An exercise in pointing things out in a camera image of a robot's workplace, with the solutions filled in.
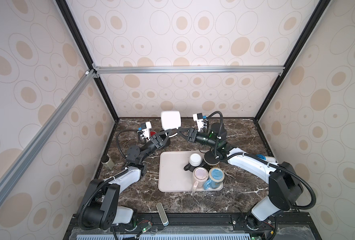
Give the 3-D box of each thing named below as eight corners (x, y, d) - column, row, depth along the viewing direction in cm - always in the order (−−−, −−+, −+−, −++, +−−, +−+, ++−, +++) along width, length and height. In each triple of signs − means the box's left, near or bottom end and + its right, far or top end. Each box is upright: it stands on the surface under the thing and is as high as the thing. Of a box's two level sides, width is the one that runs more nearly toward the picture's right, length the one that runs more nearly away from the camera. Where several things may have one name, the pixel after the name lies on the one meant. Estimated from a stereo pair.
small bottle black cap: (106, 169, 94) (99, 162, 86) (108, 163, 97) (102, 155, 89) (114, 169, 94) (108, 162, 86) (116, 163, 97) (110, 155, 89)
